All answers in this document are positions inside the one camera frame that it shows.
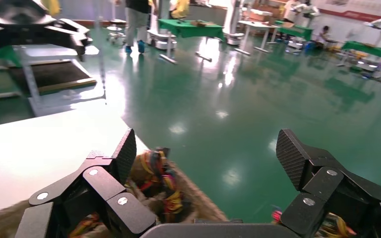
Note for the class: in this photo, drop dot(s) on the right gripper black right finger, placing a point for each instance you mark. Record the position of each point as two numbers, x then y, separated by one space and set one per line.
328 187

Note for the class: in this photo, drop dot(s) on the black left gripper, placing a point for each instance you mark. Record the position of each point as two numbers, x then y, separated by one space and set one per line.
23 19

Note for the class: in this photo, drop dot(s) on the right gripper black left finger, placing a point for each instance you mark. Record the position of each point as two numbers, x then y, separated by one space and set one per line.
101 184

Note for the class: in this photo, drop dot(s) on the table with green cloth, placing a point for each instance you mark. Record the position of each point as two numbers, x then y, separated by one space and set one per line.
0 56

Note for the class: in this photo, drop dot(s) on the black mat with wooden edge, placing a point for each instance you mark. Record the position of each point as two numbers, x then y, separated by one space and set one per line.
59 74

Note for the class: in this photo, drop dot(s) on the grey metal shelf rack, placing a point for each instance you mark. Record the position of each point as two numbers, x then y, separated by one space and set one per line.
32 88

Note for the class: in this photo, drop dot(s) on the person in dark shirt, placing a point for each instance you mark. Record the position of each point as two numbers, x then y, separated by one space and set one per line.
137 23

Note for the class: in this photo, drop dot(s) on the white robot with round base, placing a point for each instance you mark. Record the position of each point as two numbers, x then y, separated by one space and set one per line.
161 36
235 26

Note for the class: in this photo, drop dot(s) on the yellow clothed person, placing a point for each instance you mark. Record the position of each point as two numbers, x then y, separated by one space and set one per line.
180 8

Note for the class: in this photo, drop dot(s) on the green clothed table with boxes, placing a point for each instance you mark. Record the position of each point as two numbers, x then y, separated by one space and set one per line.
193 31

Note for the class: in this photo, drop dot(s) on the flat cardboard box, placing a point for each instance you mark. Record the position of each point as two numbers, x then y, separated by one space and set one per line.
203 23

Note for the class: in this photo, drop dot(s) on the white table with metal legs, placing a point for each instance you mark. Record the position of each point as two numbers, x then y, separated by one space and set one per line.
256 26

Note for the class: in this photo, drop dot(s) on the stacked cardboard boxes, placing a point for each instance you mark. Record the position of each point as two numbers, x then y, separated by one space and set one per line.
261 13

